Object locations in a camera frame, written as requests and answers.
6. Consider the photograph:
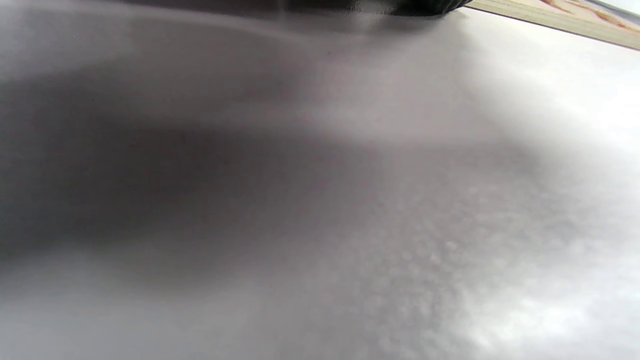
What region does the person's left hand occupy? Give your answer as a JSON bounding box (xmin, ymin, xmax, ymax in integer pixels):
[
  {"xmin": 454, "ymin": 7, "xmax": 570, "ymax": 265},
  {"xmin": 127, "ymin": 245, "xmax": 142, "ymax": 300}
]
[{"xmin": 280, "ymin": 0, "xmax": 473, "ymax": 18}]

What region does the wooden alphabet puzzle board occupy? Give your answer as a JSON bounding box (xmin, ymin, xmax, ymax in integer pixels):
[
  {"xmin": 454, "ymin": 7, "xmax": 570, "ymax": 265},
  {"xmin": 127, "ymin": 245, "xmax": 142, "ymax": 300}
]
[{"xmin": 465, "ymin": 0, "xmax": 640, "ymax": 51}]

